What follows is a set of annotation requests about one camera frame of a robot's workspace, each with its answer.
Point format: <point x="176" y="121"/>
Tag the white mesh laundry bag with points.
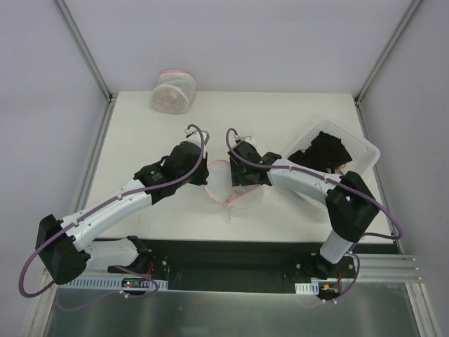
<point x="238" y="201"/>
<point x="174" y="92"/>

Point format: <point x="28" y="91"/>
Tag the black bra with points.
<point x="325" y="154"/>

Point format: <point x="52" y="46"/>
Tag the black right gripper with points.
<point x="239" y="174"/>

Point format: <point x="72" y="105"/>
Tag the white plastic basket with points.
<point x="363" y="153"/>

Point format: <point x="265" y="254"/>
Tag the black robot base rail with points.
<point x="243" y="267"/>

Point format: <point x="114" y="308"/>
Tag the aluminium frame post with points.
<point x="83" y="49"/>
<point x="399" y="30"/>

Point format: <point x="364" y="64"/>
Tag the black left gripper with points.
<point x="202" y="172"/>

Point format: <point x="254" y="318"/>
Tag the right aluminium frame post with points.
<point x="399" y="30"/>

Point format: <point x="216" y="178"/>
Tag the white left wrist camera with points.
<point x="197" y="136"/>

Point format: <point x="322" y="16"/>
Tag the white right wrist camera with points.
<point x="248" y="139"/>

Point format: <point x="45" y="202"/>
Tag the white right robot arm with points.
<point x="350" y="204"/>

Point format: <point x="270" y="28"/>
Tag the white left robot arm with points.
<point x="66" y="246"/>

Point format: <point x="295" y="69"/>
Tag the left aluminium frame post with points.
<point x="83" y="49"/>

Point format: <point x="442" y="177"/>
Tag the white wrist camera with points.
<point x="197" y="136"/>
<point x="248" y="139"/>

